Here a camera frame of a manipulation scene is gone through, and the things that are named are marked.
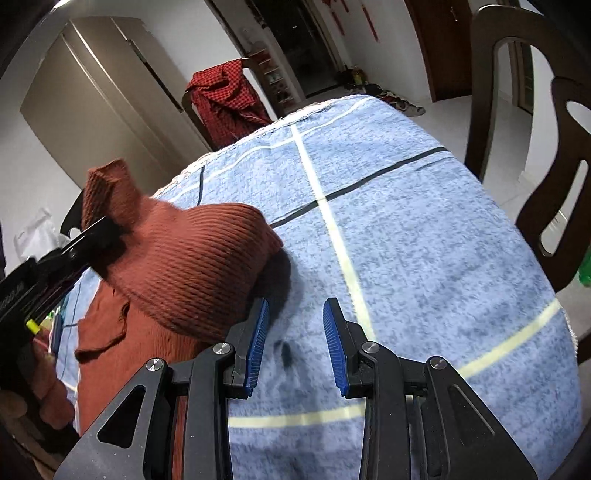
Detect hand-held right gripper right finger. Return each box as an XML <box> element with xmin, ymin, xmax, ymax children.
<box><xmin>322</xmin><ymin>297</ymin><xmax>539</xmax><ymax>480</ymax></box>

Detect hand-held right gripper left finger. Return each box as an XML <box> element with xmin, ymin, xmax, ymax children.
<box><xmin>55</xmin><ymin>297</ymin><xmax>270</xmax><ymax>480</ymax></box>

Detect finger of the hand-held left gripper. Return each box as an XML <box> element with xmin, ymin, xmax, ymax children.
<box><xmin>59</xmin><ymin>191</ymin><xmax>86</xmax><ymax>240</ymax></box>
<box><xmin>37</xmin><ymin>216</ymin><xmax>122</xmax><ymax>274</ymax></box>

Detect rust red knitted sweater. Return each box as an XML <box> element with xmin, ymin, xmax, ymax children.
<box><xmin>34</xmin><ymin>158</ymin><xmax>290</xmax><ymax>480</ymax></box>

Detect white plastic bag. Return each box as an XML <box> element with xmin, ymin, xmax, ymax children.
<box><xmin>13</xmin><ymin>207</ymin><xmax>71</xmax><ymax>260</ymax></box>

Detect beige refrigerator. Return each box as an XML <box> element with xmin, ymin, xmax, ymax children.
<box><xmin>18</xmin><ymin>16</ymin><xmax>214</xmax><ymax>205</ymax></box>

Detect blue checked blanket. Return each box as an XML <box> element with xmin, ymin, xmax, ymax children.
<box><xmin>46</xmin><ymin>93</ymin><xmax>583</xmax><ymax>480</ymax></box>

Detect dark wooden chair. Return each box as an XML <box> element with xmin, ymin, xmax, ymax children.
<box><xmin>463</xmin><ymin>0</ymin><xmax>591</xmax><ymax>295</ymax></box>
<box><xmin>181</xmin><ymin>56</ymin><xmax>278</xmax><ymax>153</ymax></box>

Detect red plaid shirt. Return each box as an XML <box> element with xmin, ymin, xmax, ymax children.
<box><xmin>187</xmin><ymin>58</ymin><xmax>274</xmax><ymax>149</ymax></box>

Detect shoe rack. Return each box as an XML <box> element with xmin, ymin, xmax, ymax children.
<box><xmin>250</xmin><ymin>41</ymin><xmax>297</xmax><ymax>106</ymax></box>

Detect shoes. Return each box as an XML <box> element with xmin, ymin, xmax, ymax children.
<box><xmin>378</xmin><ymin>89</ymin><xmax>426</xmax><ymax>116</ymax></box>

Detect yellow-green container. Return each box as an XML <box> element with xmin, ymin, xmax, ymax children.
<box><xmin>341</xmin><ymin>66</ymin><xmax>366</xmax><ymax>89</ymax></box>

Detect dark glass door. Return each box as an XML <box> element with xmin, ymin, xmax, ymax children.
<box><xmin>261</xmin><ymin>0</ymin><xmax>345</xmax><ymax>99</ymax></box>

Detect brown wooden door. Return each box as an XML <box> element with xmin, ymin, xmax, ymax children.
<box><xmin>405</xmin><ymin>0</ymin><xmax>477</xmax><ymax>103</ymax></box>

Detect red hanging knot decorations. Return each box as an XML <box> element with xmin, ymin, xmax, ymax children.
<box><xmin>322</xmin><ymin>0</ymin><xmax>380</xmax><ymax>42</ymax></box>

